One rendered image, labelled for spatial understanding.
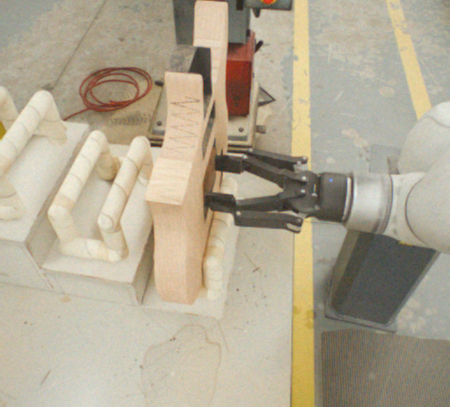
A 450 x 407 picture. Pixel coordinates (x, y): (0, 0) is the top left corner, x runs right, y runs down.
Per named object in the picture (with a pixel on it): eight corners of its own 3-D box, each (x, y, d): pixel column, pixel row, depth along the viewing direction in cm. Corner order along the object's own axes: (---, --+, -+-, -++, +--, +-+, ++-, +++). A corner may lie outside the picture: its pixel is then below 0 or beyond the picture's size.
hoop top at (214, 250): (223, 183, 85) (223, 172, 83) (239, 186, 85) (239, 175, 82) (200, 275, 72) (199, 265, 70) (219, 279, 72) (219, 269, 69)
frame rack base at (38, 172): (43, 173, 99) (16, 115, 86) (107, 181, 97) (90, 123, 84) (-19, 281, 81) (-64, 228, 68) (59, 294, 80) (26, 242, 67)
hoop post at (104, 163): (102, 167, 88) (91, 132, 80) (118, 169, 87) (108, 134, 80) (97, 179, 86) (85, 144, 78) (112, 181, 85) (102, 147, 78)
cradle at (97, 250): (65, 241, 76) (60, 230, 73) (129, 250, 75) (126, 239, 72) (58, 258, 74) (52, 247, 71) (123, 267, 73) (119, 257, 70)
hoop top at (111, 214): (136, 144, 81) (133, 131, 78) (153, 146, 80) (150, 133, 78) (97, 233, 68) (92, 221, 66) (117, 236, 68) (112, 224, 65)
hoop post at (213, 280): (206, 280, 80) (204, 254, 73) (223, 283, 80) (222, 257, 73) (202, 297, 78) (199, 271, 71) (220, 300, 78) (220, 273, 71)
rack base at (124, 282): (105, 182, 97) (96, 153, 90) (177, 191, 95) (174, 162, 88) (55, 294, 80) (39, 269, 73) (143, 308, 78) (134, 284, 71)
